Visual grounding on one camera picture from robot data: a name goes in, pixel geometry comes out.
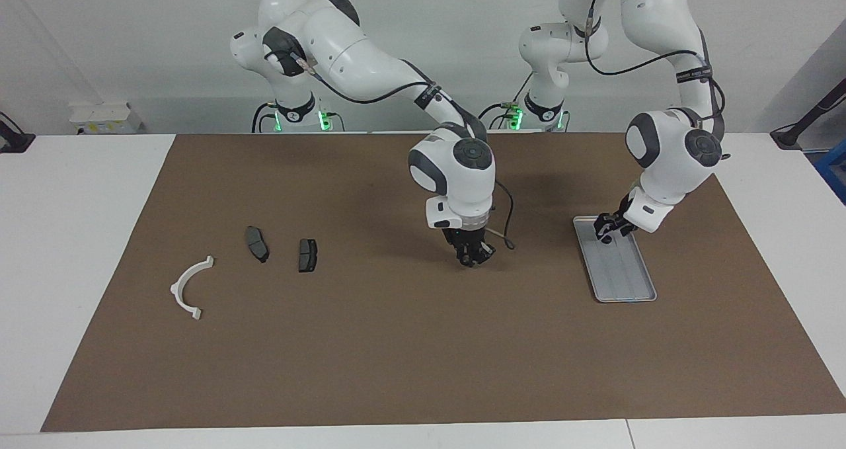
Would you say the silver metal tray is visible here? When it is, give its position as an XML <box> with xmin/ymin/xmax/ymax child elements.
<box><xmin>572</xmin><ymin>215</ymin><xmax>658</xmax><ymax>304</ymax></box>

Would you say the brown table mat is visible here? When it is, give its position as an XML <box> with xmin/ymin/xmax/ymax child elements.
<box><xmin>41</xmin><ymin>132</ymin><xmax>846</xmax><ymax>432</ymax></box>

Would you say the black slanted stand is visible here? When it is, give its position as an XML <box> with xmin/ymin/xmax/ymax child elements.
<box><xmin>770</xmin><ymin>77</ymin><xmax>846</xmax><ymax>151</ymax></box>

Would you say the long grey brake pad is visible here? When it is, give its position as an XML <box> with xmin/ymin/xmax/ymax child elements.
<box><xmin>245</xmin><ymin>226</ymin><xmax>270</xmax><ymax>264</ymax></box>

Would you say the blue object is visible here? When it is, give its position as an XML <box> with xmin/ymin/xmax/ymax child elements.
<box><xmin>814</xmin><ymin>138</ymin><xmax>846</xmax><ymax>205</ymax></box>

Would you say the white box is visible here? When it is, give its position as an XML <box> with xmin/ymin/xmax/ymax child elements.
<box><xmin>69</xmin><ymin>101</ymin><xmax>147</xmax><ymax>136</ymax></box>

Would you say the black arm base cable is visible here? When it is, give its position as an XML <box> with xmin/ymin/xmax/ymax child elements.
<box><xmin>251</xmin><ymin>102</ymin><xmax>276</xmax><ymax>134</ymax></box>
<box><xmin>476</xmin><ymin>72</ymin><xmax>533</xmax><ymax>131</ymax></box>

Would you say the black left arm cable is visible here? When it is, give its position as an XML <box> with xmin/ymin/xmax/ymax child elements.
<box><xmin>560</xmin><ymin>0</ymin><xmax>728</xmax><ymax>160</ymax></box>

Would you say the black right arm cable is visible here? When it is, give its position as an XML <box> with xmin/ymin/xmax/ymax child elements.
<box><xmin>297</xmin><ymin>52</ymin><xmax>516</xmax><ymax>250</ymax></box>

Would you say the white semicircular bracket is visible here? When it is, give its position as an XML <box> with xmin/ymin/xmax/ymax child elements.
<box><xmin>170</xmin><ymin>255</ymin><xmax>215</xmax><ymax>321</ymax></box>

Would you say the black stand with cable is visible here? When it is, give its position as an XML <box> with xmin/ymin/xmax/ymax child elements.
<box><xmin>0</xmin><ymin>110</ymin><xmax>36</xmax><ymax>154</ymax></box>

